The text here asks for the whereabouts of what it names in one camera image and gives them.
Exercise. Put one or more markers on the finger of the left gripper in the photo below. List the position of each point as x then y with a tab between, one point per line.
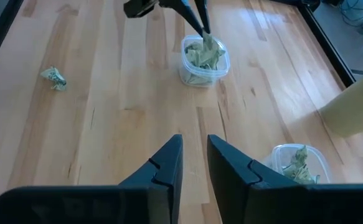
203	15
181	11

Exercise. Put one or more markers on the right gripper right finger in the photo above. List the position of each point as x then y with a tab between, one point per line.
240	186

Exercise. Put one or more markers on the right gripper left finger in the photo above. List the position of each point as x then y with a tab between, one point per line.
156	193

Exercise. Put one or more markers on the small clear plastic bin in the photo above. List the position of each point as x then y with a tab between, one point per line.
277	158

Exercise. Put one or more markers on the large clear plastic bin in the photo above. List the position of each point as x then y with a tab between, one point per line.
200	76

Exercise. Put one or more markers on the beige mug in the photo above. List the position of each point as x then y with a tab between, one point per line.
352	109

